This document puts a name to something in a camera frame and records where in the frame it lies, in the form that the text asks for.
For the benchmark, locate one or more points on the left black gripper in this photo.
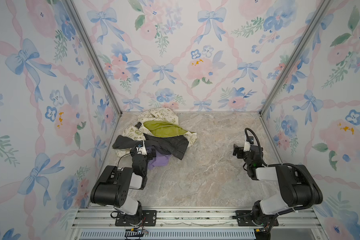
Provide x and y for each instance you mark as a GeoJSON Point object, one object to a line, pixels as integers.
{"type": "Point", "coordinates": [150, 151]}

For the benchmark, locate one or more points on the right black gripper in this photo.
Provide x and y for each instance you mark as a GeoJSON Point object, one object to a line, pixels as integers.
{"type": "Point", "coordinates": [238, 150]}

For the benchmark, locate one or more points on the purple cloth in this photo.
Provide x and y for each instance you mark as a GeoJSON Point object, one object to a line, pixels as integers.
{"type": "Point", "coordinates": [156, 159]}

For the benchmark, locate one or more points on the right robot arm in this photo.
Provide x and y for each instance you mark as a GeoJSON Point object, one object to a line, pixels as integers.
{"type": "Point", "coordinates": [297, 189]}

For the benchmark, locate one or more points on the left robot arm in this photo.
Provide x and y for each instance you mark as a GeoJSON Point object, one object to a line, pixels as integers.
{"type": "Point", "coordinates": [112, 190]}

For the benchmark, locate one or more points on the green cloth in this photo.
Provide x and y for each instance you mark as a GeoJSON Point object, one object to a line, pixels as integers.
{"type": "Point", "coordinates": [163, 129]}

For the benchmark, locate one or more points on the dark grey cloth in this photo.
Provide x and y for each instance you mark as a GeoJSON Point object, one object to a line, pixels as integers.
{"type": "Point", "coordinates": [175, 146]}

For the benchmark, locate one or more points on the cream printed cloth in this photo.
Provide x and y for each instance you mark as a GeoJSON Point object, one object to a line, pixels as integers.
{"type": "Point", "coordinates": [139, 133]}

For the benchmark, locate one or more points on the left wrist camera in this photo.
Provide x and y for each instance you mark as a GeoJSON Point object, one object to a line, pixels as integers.
{"type": "Point", "coordinates": [141, 149]}

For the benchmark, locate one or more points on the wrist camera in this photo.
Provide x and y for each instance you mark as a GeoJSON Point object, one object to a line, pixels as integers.
{"type": "Point", "coordinates": [248, 143]}
{"type": "Point", "coordinates": [141, 149]}

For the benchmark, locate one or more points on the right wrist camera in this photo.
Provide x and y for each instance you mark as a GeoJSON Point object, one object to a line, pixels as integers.
{"type": "Point", "coordinates": [248, 143]}

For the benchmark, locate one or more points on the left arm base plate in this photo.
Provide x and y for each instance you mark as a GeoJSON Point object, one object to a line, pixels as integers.
{"type": "Point", "coordinates": [146, 218]}

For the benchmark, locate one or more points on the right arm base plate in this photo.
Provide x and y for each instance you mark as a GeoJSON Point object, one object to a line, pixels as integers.
{"type": "Point", "coordinates": [246, 218]}

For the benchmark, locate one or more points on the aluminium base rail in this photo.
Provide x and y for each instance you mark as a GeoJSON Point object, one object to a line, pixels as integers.
{"type": "Point", "coordinates": [190, 223]}

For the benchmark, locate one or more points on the left aluminium corner post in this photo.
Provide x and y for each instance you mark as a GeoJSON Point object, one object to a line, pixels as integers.
{"type": "Point", "coordinates": [78, 24]}

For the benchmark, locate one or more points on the aluminium corner post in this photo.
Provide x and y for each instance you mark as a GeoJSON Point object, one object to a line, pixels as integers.
{"type": "Point", "coordinates": [300, 47]}
{"type": "Point", "coordinates": [78, 24]}

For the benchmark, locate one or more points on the right aluminium corner post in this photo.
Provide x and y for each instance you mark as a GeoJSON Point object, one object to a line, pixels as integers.
{"type": "Point", "coordinates": [300, 47]}

